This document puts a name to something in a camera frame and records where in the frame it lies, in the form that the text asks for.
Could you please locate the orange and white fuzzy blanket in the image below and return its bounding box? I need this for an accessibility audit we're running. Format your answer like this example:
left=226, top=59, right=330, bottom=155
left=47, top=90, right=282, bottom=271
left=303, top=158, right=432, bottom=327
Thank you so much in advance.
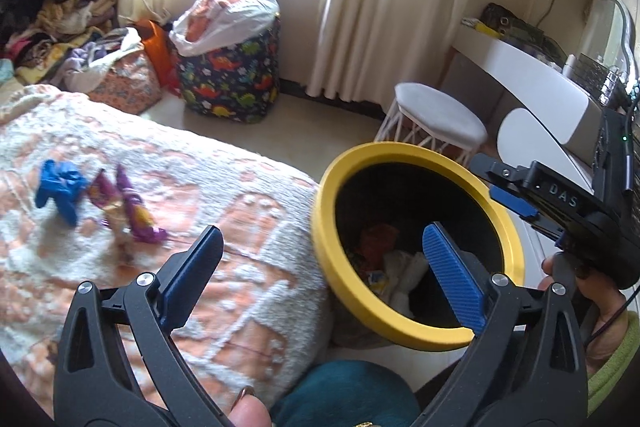
left=0, top=84, right=336, bottom=408

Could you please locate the green and brown bag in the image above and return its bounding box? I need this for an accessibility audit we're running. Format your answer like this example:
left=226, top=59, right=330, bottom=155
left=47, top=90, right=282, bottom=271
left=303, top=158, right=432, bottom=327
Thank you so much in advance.
left=480, top=2, right=568, bottom=58

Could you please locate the purple snack wrapper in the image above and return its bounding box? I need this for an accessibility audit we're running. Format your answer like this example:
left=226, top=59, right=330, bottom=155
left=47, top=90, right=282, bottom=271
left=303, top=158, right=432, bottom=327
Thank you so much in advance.
left=87, top=164, right=168, bottom=245

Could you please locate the person's left hand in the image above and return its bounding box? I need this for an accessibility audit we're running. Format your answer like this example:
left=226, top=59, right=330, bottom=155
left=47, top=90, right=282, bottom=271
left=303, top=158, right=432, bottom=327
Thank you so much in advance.
left=231, top=386, right=273, bottom=427

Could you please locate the silver framed mirror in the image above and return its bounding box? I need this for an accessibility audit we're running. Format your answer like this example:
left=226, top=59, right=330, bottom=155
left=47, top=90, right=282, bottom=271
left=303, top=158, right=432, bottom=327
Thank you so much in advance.
left=582, top=0, right=638, bottom=72

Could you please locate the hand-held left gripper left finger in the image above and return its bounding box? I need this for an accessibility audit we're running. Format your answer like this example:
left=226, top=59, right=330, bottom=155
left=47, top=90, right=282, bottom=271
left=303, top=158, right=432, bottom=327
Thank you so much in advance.
left=52, top=224, right=236, bottom=427

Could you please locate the grey woven basket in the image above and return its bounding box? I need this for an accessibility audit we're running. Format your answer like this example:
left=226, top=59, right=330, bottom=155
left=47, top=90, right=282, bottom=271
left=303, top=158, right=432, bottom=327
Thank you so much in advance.
left=562, top=53, right=626, bottom=102

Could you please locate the white round stool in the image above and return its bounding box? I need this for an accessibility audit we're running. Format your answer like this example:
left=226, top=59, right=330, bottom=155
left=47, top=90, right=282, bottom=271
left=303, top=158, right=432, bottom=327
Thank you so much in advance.
left=375, top=82, right=488, bottom=168

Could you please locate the person's right forearm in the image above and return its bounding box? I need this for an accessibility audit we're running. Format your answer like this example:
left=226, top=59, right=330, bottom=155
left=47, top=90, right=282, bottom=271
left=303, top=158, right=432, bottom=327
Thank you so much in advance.
left=585, top=312, right=640, bottom=418

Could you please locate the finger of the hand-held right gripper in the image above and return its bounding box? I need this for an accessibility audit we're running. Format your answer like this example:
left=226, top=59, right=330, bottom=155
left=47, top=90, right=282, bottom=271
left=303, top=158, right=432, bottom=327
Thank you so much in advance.
left=489, top=185, right=568, bottom=253
left=469, top=153, right=538, bottom=188

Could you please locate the white vanity desk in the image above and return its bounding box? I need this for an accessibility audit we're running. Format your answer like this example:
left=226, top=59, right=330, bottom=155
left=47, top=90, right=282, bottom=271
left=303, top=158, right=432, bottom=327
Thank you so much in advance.
left=452, top=27, right=621, bottom=228

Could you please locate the thin dark cable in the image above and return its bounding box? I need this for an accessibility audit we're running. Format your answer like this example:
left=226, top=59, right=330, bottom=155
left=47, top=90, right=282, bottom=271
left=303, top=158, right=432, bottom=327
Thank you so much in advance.
left=582, top=284, right=640, bottom=348

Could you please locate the white foam net sleeve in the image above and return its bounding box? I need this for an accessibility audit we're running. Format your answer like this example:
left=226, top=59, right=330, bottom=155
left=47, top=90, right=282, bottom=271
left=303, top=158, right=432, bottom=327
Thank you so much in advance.
left=382, top=249, right=431, bottom=318

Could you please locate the teal cloth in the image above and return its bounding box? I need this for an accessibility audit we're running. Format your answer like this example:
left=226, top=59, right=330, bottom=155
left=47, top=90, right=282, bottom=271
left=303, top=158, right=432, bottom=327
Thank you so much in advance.
left=270, top=359, right=421, bottom=427

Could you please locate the dinosaur print fabric bag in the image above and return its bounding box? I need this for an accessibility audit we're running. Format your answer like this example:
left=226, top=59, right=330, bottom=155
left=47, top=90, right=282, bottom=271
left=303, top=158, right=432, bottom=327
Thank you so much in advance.
left=176, top=14, right=281, bottom=125

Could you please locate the yellow and white object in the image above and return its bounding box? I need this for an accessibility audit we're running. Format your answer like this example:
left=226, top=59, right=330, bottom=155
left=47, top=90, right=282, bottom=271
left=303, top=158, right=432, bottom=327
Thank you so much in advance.
left=462, top=18, right=501, bottom=38

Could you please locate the red plastic bag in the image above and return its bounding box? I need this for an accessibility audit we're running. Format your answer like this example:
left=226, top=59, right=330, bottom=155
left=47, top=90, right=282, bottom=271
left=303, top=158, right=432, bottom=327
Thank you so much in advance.
left=352, top=223, right=401, bottom=273

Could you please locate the blue plastic bag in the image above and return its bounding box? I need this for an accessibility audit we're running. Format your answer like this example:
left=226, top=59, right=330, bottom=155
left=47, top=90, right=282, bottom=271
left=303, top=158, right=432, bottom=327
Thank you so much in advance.
left=35, top=159, right=93, bottom=228

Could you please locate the floral pink fabric bag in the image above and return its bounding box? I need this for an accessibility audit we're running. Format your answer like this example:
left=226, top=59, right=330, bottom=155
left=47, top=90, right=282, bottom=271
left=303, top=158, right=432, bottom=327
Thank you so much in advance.
left=87, top=52, right=163, bottom=115

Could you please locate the white plastic bag of clothes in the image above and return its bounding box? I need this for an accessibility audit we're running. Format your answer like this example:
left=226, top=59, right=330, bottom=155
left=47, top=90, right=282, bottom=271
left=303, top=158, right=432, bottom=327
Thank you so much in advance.
left=169, top=0, right=281, bottom=56

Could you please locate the orange bag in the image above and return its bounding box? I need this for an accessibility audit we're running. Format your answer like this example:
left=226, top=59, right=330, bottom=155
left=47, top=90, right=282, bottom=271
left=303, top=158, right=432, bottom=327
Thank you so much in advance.
left=135, top=19, right=181, bottom=95

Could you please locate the person's right hand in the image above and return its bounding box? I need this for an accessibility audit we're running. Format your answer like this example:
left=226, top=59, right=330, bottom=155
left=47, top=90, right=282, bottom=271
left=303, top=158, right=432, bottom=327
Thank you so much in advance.
left=540, top=256, right=630, bottom=375

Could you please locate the yellow-rimmed black bin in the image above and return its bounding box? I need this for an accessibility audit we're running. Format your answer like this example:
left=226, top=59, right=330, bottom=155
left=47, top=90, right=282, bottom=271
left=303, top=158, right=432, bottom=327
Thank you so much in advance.
left=311, top=142, right=526, bottom=352

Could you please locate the pile of clothes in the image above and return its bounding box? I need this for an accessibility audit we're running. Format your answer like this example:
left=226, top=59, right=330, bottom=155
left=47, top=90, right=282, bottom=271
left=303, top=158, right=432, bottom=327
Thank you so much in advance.
left=0, top=0, right=143, bottom=90

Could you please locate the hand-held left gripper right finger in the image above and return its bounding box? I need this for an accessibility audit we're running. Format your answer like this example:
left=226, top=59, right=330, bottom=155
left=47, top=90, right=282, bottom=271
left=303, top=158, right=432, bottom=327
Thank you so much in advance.
left=410, top=222, right=591, bottom=427

